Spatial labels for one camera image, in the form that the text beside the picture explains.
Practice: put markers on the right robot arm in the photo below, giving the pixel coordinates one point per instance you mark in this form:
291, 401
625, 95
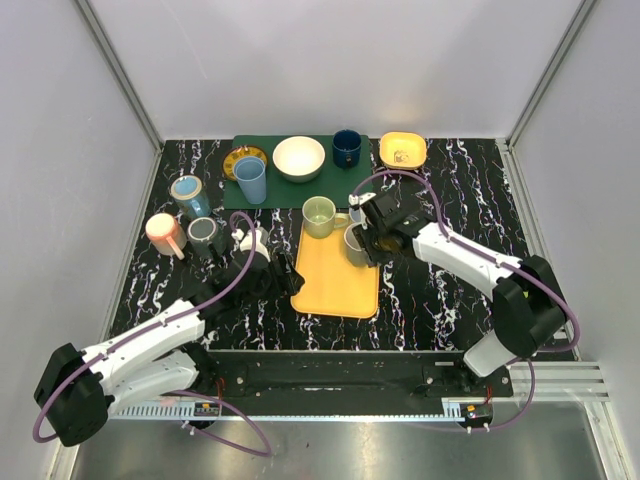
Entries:
526, 300

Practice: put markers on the grey white-inside mug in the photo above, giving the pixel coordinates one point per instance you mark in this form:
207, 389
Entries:
354, 253

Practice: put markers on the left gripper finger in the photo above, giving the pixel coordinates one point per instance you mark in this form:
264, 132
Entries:
291, 283
282, 265

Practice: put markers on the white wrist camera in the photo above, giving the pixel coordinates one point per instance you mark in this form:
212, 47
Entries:
246, 240
355, 201

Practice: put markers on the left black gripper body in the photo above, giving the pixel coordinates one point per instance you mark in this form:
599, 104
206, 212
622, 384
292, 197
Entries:
282, 270

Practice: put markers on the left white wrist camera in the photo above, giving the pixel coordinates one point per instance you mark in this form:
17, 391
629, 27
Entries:
246, 240

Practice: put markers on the pale green mug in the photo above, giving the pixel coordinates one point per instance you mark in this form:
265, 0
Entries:
321, 218

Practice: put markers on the yellow patterned saucer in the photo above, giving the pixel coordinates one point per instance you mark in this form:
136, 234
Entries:
237, 153

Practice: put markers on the dark grey mug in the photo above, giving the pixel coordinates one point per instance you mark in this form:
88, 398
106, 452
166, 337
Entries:
206, 238

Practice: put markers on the yellow plastic tray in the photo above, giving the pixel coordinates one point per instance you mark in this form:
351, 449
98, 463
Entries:
332, 285

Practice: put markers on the light blue plastic cup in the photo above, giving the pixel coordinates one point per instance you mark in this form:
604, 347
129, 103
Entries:
250, 174

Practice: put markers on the blue butterfly mug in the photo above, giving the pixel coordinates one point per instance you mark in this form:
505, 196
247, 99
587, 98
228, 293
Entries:
189, 194

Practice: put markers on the pink mug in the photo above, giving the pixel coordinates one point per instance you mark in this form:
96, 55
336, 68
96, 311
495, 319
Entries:
166, 235

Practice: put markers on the yellow square bowl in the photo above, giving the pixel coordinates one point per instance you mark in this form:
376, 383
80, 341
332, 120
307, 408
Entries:
403, 150

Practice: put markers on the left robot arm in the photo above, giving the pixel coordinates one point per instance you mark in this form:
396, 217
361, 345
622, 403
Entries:
81, 389

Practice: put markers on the navy blue mug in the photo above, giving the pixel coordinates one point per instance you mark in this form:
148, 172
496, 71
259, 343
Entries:
346, 148

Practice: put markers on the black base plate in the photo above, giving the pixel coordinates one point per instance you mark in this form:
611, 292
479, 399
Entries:
325, 384

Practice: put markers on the white bowl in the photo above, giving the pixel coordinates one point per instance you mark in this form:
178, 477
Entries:
299, 159

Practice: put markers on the light blue mug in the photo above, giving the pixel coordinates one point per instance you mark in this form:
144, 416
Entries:
355, 215

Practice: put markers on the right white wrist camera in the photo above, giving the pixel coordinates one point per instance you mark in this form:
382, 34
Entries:
355, 201

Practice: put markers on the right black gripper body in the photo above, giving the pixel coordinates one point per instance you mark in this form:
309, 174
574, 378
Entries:
373, 243

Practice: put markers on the dark green mat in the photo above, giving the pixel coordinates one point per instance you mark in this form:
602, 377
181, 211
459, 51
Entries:
332, 182

